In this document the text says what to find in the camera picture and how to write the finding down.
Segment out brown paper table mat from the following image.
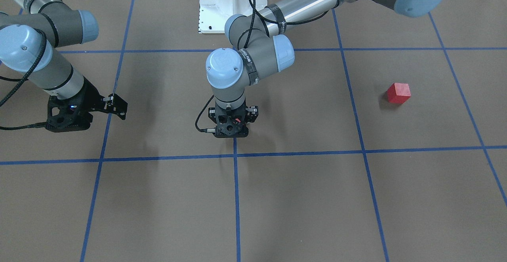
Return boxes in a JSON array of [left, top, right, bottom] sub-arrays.
[[1, 0, 507, 262]]

